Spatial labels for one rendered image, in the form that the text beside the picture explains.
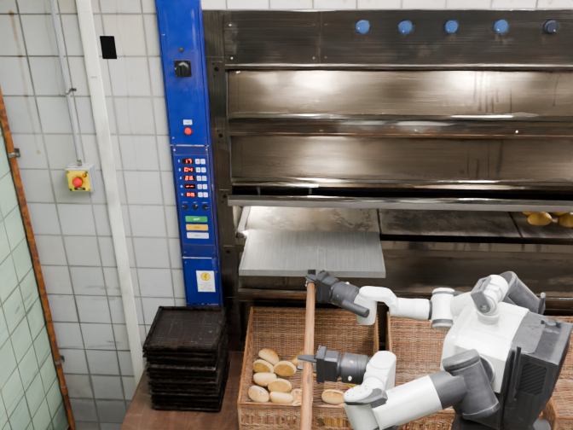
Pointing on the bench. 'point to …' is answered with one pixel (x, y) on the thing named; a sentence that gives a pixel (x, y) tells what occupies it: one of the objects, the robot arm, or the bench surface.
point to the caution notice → (205, 281)
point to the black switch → (182, 68)
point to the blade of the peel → (313, 253)
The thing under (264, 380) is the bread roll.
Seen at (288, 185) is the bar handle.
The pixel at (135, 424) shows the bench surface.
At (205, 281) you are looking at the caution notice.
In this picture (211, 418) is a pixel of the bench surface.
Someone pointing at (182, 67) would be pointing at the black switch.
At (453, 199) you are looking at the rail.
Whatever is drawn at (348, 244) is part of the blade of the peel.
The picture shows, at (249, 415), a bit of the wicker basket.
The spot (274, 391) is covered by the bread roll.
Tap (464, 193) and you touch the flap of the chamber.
